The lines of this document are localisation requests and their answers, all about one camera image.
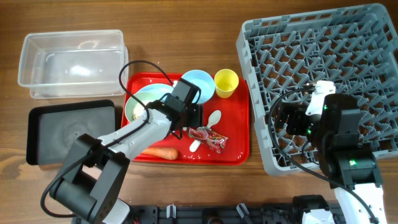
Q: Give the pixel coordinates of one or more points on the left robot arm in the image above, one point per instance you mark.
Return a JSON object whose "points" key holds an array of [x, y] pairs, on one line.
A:
{"points": [[89, 182]]}

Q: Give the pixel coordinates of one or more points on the light blue bowl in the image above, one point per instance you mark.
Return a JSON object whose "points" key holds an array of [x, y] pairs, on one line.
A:
{"points": [[204, 81]]}

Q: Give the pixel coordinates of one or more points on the white plastic spoon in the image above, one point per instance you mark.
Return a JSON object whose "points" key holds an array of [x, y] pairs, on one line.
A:
{"points": [[213, 119]]}

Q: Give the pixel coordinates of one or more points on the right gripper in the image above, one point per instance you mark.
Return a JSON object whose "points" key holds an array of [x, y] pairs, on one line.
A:
{"points": [[288, 117]]}

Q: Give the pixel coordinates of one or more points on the light blue plate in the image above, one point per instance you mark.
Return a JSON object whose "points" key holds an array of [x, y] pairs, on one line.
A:
{"points": [[157, 89]]}

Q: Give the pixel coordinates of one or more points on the orange carrot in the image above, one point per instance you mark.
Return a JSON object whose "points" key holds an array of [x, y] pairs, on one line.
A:
{"points": [[164, 153]]}

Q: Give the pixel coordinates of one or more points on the grey dishwasher rack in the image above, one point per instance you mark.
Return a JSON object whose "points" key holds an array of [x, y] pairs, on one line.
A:
{"points": [[354, 47]]}

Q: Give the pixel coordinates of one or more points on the yellow plastic cup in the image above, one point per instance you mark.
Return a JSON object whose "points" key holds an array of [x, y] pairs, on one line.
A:
{"points": [[226, 81]]}

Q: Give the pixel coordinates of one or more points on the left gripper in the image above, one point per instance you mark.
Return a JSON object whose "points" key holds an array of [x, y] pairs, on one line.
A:
{"points": [[193, 116]]}

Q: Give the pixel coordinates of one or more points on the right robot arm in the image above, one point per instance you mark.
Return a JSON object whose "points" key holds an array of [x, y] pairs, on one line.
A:
{"points": [[351, 170]]}

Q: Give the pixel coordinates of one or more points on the red snack wrapper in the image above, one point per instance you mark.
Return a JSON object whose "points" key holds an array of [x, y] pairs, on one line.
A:
{"points": [[206, 136]]}

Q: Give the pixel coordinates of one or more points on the green bowl with food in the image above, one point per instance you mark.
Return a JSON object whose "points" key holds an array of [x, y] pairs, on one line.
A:
{"points": [[133, 109]]}

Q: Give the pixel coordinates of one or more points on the clear plastic bin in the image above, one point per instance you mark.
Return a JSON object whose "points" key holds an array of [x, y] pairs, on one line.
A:
{"points": [[73, 64]]}

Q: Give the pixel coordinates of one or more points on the black plastic tray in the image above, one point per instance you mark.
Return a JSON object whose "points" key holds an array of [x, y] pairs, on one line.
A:
{"points": [[53, 129]]}

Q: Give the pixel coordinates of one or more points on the red serving tray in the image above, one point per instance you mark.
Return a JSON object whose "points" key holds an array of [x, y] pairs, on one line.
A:
{"points": [[234, 124]]}

